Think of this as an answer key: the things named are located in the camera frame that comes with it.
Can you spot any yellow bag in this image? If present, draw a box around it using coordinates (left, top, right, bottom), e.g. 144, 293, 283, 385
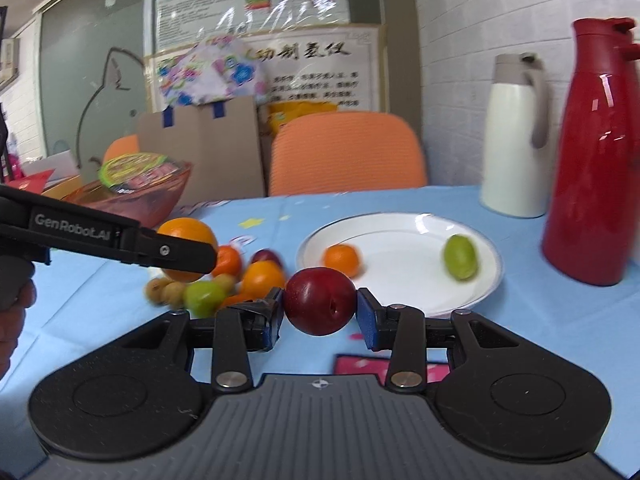
267, 101, 341, 133

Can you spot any red thermos jug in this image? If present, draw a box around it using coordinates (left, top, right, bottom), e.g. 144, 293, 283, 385
541, 16, 640, 287

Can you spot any medium orange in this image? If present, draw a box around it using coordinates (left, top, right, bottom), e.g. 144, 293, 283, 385
241, 260, 287, 298

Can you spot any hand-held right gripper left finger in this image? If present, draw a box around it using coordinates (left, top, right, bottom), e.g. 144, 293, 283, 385
117, 287, 286, 393

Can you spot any person's left hand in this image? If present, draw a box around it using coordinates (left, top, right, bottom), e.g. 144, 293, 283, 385
0, 280, 37, 376

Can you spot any orange chair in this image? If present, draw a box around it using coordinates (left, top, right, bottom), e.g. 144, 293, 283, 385
268, 111, 428, 197
102, 134, 141, 163

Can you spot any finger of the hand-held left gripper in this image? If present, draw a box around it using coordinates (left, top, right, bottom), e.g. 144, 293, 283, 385
139, 227, 219, 276

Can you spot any framed sign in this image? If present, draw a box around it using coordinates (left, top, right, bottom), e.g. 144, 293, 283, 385
145, 22, 388, 113

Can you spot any green plum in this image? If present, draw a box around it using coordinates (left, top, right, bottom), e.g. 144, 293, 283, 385
442, 233, 478, 281
183, 281, 226, 318

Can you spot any cardboard box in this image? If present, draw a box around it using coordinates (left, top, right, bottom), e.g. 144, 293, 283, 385
136, 96, 271, 206

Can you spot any pink plastic bowl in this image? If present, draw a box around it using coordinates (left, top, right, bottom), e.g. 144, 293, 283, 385
42, 160, 193, 228

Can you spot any large orange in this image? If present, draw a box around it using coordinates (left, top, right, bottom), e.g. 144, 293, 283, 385
156, 217, 219, 283

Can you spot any small tangerine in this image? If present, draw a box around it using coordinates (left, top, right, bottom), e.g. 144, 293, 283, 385
323, 243, 362, 277
217, 292, 256, 311
212, 245, 244, 278

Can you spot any red paper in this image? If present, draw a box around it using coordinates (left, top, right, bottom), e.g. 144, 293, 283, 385
7, 170, 56, 193

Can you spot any glass panel with cat outline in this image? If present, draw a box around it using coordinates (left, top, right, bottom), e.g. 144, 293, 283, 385
37, 0, 151, 163

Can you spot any white thermos jug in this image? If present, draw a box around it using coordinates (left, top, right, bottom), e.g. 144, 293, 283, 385
479, 52, 551, 218

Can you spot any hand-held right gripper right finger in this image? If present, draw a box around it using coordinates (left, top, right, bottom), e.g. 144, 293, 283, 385
356, 287, 521, 393

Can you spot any white plate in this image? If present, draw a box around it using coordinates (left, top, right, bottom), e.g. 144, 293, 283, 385
296, 211, 503, 318

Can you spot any blue star tablecloth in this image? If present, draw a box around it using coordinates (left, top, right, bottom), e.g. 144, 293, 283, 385
0, 185, 640, 480

